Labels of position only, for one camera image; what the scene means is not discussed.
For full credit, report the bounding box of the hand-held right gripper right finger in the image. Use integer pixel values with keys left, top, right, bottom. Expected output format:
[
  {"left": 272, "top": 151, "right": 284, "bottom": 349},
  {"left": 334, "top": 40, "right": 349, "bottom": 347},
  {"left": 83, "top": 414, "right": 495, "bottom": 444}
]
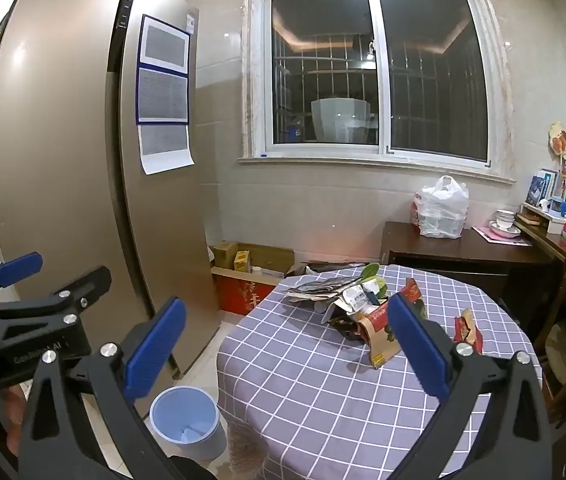
[{"left": 387, "top": 292, "right": 554, "bottom": 480}]

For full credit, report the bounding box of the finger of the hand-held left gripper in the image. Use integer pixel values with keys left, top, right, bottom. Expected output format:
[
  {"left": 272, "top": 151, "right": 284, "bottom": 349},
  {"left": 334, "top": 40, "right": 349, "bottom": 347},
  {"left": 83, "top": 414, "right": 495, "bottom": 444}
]
[
  {"left": 0, "top": 266, "right": 112, "bottom": 343},
  {"left": 0, "top": 252, "right": 44, "bottom": 311}
]

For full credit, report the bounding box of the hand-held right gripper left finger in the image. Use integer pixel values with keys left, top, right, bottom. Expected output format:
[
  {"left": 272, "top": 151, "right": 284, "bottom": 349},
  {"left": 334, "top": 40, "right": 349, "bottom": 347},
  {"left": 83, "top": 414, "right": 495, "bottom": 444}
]
[{"left": 17, "top": 297, "right": 199, "bottom": 480}]

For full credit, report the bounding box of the white bowl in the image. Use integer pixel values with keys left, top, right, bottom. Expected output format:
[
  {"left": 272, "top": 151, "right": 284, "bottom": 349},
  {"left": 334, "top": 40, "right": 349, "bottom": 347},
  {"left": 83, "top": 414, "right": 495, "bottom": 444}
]
[
  {"left": 488, "top": 209, "right": 522, "bottom": 238},
  {"left": 149, "top": 386, "right": 227, "bottom": 462}
]

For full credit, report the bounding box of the green plush leaf toy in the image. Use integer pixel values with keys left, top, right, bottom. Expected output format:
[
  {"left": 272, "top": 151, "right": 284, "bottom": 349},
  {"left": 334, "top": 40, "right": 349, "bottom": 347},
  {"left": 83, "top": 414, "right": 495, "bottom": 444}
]
[{"left": 360, "top": 262, "right": 389, "bottom": 297}]

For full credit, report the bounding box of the person's left hand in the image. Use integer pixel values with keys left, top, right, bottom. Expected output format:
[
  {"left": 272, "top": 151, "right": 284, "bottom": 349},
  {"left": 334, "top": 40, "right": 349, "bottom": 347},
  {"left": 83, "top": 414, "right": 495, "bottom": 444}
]
[{"left": 0, "top": 385, "right": 29, "bottom": 443}]

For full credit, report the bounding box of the brown and red paper packet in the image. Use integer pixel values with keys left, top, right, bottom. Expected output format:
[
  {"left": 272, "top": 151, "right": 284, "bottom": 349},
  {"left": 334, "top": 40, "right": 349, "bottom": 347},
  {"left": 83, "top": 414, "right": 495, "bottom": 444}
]
[{"left": 355, "top": 305, "right": 414, "bottom": 370}]

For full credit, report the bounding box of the red and tan snack packet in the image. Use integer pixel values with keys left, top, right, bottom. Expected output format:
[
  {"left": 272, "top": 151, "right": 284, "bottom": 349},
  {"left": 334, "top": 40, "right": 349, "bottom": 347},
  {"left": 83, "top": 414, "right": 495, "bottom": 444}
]
[{"left": 454, "top": 308, "right": 484, "bottom": 356}]

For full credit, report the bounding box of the red foil packet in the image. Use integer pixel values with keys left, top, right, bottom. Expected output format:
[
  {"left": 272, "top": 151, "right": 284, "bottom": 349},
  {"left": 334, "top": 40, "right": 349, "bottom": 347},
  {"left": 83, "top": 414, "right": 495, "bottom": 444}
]
[{"left": 403, "top": 278, "right": 430, "bottom": 318}]

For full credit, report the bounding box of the torn white and blue packet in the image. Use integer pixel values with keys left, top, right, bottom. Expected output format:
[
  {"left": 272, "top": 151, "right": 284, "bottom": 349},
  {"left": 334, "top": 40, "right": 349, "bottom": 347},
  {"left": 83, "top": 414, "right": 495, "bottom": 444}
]
[{"left": 324, "top": 280, "right": 389, "bottom": 323}]

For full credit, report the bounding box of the red gift box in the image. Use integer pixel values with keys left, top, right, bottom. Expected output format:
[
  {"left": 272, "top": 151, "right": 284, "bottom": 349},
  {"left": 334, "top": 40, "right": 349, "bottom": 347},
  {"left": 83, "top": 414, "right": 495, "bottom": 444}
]
[{"left": 211, "top": 266, "right": 284, "bottom": 316}]

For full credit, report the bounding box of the dark wooden side table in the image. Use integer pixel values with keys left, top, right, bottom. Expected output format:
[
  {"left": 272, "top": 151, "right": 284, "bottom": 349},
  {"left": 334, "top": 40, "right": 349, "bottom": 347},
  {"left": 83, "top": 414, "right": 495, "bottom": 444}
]
[{"left": 380, "top": 221, "right": 564, "bottom": 331}]

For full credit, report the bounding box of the purple checkered tablecloth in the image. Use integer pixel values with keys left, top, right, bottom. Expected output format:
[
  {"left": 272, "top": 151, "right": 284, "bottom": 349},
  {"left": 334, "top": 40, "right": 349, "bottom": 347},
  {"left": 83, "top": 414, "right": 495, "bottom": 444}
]
[{"left": 215, "top": 262, "right": 544, "bottom": 480}]

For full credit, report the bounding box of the beige two-door refrigerator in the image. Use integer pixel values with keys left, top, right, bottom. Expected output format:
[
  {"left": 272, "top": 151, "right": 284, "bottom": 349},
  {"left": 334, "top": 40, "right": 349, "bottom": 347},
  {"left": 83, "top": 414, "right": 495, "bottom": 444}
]
[{"left": 0, "top": 0, "right": 221, "bottom": 418}]

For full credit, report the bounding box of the folded grey newspaper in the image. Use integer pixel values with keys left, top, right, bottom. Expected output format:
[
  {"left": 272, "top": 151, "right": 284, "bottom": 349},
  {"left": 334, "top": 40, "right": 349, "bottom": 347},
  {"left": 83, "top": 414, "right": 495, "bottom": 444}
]
[{"left": 285, "top": 277, "right": 361, "bottom": 307}]

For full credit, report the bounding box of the pink place mat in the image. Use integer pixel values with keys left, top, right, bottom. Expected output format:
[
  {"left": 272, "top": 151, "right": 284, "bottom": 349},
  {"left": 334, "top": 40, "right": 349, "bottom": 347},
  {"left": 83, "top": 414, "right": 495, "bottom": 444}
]
[{"left": 472, "top": 225, "right": 534, "bottom": 247}]

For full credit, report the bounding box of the white plastic shopping bag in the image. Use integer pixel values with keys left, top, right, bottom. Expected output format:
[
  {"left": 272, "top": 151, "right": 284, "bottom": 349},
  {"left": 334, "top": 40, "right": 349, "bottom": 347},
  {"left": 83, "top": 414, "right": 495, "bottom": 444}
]
[{"left": 411, "top": 175, "right": 470, "bottom": 239}]

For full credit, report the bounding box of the open brown cardboard box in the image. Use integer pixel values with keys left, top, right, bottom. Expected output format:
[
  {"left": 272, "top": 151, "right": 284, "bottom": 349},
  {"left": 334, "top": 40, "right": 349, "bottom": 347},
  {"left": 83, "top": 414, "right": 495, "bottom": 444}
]
[{"left": 213, "top": 241, "right": 296, "bottom": 281}]

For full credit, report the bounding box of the white bowl on plate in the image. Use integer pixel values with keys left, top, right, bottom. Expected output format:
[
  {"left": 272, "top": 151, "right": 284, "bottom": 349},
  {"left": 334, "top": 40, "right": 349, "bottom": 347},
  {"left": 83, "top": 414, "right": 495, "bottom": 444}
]
[{"left": 488, "top": 209, "right": 522, "bottom": 238}]

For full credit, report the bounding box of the wooden desk organizer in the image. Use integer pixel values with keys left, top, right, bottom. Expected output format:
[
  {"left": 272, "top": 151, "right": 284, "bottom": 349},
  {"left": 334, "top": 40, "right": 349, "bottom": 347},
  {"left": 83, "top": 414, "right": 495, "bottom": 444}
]
[{"left": 515, "top": 200, "right": 566, "bottom": 261}]

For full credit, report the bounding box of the blue book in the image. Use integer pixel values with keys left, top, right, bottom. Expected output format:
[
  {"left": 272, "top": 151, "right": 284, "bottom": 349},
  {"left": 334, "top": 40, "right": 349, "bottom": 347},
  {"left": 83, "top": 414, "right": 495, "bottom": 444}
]
[{"left": 529, "top": 170, "right": 561, "bottom": 206}]

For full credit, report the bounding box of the blue-framed paper notice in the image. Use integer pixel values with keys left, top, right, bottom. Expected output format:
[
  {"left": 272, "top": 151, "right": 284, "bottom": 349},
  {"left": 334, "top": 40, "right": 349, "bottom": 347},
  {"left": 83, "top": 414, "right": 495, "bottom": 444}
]
[
  {"left": 139, "top": 15, "right": 191, "bottom": 75},
  {"left": 136, "top": 66, "right": 190, "bottom": 125}
]

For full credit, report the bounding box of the white tank outside window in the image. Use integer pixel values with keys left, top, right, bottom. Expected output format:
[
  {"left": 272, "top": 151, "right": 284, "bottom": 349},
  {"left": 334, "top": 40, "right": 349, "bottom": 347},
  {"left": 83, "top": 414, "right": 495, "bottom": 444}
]
[{"left": 311, "top": 97, "right": 371, "bottom": 143}]

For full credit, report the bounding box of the round painted fan ornament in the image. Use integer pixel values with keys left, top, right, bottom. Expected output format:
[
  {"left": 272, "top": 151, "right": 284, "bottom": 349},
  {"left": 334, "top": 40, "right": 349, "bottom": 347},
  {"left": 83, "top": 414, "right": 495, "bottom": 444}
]
[{"left": 548, "top": 121, "right": 566, "bottom": 171}]

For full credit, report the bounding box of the white-framed sliding window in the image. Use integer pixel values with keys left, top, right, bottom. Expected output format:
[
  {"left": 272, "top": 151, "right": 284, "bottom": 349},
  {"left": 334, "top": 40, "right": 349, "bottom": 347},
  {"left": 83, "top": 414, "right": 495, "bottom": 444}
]
[{"left": 237, "top": 0, "right": 516, "bottom": 183}]

